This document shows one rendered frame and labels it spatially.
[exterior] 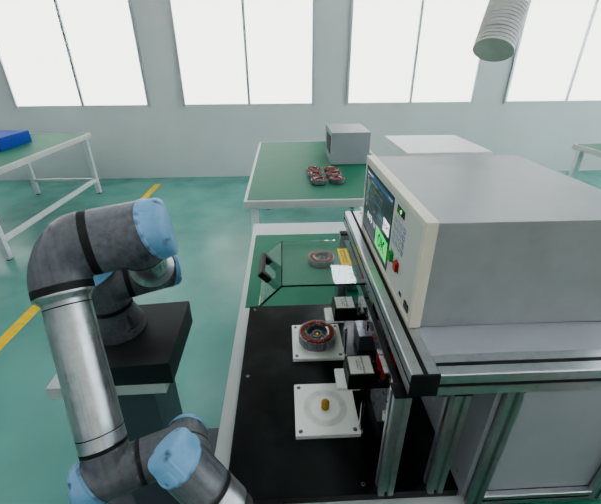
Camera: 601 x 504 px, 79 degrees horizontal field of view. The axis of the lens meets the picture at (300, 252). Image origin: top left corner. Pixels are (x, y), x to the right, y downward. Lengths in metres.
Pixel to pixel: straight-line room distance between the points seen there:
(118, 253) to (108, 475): 0.36
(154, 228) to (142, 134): 5.09
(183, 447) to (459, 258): 0.51
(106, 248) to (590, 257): 0.80
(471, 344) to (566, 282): 0.19
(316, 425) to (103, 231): 0.62
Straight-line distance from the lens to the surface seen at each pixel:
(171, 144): 5.66
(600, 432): 0.91
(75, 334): 0.71
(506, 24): 1.89
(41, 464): 2.13
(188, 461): 0.63
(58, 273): 0.70
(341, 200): 2.35
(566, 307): 0.80
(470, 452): 0.84
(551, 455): 0.91
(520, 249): 0.68
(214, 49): 5.40
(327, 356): 1.09
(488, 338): 0.72
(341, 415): 0.97
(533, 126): 6.49
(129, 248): 0.69
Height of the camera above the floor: 1.54
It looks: 28 degrees down
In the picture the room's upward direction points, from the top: straight up
